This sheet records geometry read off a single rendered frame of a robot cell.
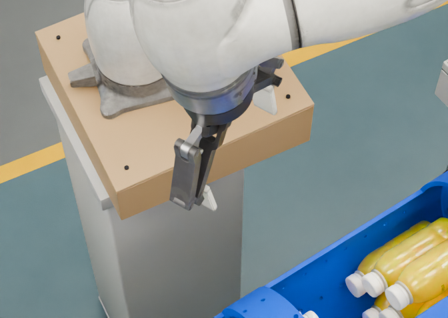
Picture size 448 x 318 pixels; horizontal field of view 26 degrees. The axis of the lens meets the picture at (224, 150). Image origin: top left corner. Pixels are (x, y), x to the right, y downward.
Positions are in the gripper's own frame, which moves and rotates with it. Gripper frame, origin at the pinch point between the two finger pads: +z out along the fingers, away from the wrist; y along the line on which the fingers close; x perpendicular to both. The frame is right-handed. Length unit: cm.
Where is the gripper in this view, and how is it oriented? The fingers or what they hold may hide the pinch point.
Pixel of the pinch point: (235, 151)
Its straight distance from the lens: 112.5
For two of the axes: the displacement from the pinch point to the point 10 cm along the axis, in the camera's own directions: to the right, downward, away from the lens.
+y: 5.2, -8.1, 2.5
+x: -8.4, -4.5, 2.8
